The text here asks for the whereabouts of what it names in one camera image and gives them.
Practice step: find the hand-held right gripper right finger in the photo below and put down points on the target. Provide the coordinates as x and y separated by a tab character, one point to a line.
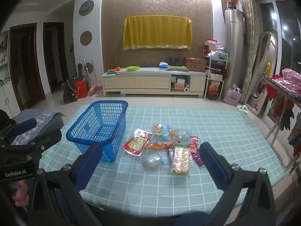
214	163

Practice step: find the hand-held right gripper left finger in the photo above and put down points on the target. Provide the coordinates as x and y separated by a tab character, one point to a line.
90	163

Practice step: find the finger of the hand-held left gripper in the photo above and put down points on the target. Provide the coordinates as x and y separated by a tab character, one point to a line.
48	137
25	125

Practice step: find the blue plastic mesh basket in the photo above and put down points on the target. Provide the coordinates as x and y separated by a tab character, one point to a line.
73	135

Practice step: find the clear wafer biscuit packet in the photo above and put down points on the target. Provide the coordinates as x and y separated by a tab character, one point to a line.
180	160

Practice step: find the orange cartoon snack packet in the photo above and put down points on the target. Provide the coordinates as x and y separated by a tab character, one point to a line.
157	146

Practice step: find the person's left hand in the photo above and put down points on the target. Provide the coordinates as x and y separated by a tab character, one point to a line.
20	195

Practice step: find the purple snack packet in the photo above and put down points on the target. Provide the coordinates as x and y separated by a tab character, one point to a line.
197	159

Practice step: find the red foil pouch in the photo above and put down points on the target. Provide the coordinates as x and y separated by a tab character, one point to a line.
194	143

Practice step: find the white cupboard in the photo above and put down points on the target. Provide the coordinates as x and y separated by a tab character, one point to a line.
9	96

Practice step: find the clear crinkled snack packet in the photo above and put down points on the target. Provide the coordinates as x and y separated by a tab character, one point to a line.
182	135

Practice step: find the red white snack packet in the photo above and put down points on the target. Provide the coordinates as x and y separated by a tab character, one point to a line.
136	144

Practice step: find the black bag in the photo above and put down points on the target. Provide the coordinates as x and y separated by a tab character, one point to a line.
69	91

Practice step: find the blue white snack packet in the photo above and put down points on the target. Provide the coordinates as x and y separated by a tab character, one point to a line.
167	131

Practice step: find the red bucket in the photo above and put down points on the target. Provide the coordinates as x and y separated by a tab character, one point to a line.
81	89

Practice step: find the dark wooden door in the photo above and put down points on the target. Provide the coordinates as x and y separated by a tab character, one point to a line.
55	56
25	66

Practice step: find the clear bread packet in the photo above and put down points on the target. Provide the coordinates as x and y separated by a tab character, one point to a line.
152	161

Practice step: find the white slippers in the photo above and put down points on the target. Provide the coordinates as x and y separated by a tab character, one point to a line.
243	108

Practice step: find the pink broom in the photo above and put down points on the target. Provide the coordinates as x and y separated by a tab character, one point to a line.
95	90

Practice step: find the pink tote bag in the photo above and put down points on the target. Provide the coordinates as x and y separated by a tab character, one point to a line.
232	96

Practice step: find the white paper roll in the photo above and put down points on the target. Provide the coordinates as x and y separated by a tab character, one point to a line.
186	89

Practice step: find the small orange box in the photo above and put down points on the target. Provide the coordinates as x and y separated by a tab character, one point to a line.
179	86

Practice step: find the plate of oranges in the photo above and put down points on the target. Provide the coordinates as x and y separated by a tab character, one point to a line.
114	70

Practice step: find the brown cardboard box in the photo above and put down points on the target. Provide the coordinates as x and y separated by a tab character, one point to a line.
195	64

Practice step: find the green folded cushion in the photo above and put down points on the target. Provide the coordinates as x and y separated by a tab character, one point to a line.
177	68

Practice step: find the beige low cabinet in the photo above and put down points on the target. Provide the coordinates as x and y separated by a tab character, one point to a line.
150	81

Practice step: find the green plastic bowl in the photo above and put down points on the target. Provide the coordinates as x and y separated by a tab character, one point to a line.
132	68

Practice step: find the blue tissue box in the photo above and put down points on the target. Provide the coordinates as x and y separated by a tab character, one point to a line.
163	66

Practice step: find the silver standing air conditioner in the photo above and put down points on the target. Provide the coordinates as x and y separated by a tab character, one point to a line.
235	51

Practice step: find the pink quilt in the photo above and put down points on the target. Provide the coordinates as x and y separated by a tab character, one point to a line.
291	80

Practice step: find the patterned beige curtain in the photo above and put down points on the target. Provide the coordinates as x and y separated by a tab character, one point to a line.
250	40

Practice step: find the yellow dust cover cloth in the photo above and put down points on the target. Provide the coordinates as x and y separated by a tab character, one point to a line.
157	33

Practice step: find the blue round wall plate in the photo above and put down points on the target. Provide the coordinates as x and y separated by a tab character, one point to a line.
85	7

